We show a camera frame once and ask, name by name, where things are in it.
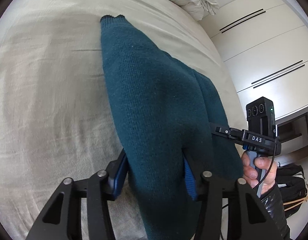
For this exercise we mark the beige bed cover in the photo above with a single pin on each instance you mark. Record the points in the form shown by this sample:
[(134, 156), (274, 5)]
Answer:
[(55, 118)]

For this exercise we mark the black jacket right forearm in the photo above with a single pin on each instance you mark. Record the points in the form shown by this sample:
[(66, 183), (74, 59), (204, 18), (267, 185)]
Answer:
[(273, 203)]

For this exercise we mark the dark teal knit sweater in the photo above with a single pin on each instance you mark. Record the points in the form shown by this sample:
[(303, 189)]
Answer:
[(162, 110)]

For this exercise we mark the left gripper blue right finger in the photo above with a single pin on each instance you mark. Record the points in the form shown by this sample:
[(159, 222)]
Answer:
[(192, 177)]

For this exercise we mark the black bag on floor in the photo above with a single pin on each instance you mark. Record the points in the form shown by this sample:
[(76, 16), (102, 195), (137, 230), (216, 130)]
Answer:
[(293, 187)]

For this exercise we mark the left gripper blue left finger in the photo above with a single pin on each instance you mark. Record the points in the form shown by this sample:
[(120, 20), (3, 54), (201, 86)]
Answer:
[(117, 171)]

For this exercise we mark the white wardrobe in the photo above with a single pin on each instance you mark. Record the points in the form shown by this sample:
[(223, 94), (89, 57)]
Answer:
[(264, 45)]

